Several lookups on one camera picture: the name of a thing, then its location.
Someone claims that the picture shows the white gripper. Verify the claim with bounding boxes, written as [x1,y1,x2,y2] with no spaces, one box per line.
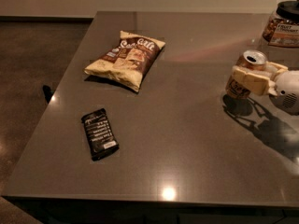
[231,62,299,116]

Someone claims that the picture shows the orange soda can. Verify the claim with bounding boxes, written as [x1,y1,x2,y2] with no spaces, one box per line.
[225,49,267,99]

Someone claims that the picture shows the glass jar with black lid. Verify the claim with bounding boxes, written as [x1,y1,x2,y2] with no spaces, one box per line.
[263,0,299,48]

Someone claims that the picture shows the brown and cream chip bag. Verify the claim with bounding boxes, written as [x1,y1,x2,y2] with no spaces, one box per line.
[84,31,165,92]

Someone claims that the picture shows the black snack bar wrapper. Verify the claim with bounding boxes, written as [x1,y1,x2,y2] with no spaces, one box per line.
[81,108,119,161]

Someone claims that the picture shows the dark object on floor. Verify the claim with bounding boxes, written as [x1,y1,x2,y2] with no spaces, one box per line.
[42,85,53,103]

